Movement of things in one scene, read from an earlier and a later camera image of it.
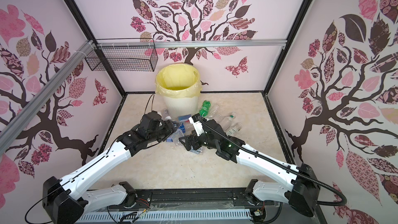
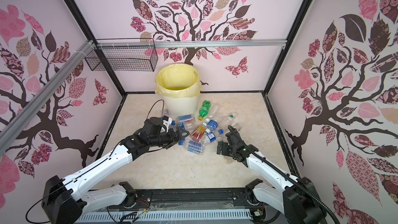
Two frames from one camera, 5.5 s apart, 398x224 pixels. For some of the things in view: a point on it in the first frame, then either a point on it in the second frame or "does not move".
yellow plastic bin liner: x=178 y=80 does not move
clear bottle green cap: x=225 y=122 does not move
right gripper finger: x=186 y=141 to x=225 y=149
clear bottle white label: x=231 y=130 does not move
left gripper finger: x=175 y=125 to x=179 y=133
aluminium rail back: x=189 y=43 does not move
